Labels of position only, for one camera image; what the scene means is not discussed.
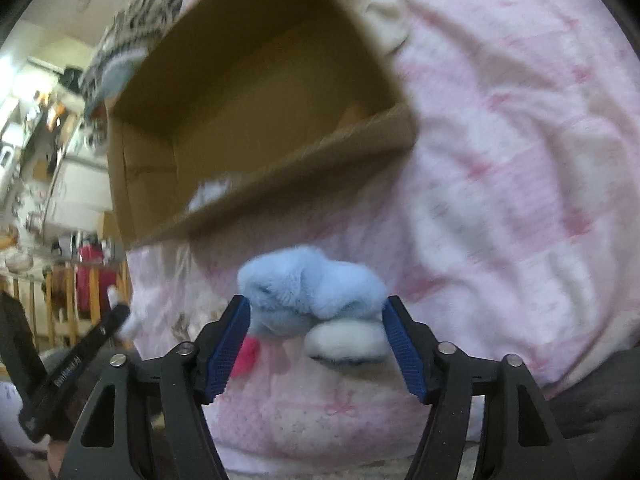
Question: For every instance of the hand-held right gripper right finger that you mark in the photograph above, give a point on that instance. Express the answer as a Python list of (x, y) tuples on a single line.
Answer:
[(400, 340)]

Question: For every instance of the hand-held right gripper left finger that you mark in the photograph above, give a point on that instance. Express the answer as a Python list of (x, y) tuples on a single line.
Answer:
[(231, 340)]

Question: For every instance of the light blue plush toy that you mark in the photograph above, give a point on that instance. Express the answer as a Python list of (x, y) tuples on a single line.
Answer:
[(312, 300)]

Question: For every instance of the brown cardboard box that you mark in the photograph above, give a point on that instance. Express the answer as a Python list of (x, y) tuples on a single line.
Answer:
[(260, 105)]

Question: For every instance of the wooden railing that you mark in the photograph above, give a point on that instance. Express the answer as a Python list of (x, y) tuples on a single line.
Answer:
[(65, 300)]

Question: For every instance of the red suitcase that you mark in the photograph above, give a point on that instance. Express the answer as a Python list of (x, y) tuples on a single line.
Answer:
[(90, 280)]

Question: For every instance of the pink patterned blanket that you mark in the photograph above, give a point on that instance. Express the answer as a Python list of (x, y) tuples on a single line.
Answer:
[(450, 200)]

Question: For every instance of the white cabinet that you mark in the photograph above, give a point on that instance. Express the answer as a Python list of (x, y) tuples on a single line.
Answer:
[(75, 190)]

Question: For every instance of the dark grey cloth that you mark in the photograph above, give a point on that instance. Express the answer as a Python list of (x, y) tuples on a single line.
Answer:
[(597, 405)]

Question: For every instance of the zebra striped cloth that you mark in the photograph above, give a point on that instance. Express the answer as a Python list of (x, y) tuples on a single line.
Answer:
[(125, 35)]

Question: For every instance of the cream plush cloth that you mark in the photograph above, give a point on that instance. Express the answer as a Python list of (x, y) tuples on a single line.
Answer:
[(382, 10)]

